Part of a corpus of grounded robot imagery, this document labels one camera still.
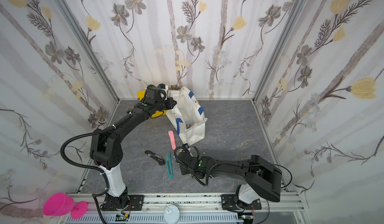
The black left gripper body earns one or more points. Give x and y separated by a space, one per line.
163 104

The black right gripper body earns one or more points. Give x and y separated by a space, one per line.
182 157

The teal art knife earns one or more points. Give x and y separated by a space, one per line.
168 162

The pink art knife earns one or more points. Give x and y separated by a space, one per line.
172 139

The white tote pouch blue handles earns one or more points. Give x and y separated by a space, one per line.
187 116

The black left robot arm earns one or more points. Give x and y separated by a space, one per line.
106 150

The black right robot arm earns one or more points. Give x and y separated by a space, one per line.
263 177

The black art knife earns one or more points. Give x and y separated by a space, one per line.
155 157

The yellow storage box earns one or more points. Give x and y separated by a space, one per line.
141 99

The white round device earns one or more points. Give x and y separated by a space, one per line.
172 214

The pink plastic goblet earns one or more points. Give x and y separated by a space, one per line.
61 204

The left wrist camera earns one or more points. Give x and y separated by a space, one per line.
163 87

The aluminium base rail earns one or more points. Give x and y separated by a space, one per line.
210 208

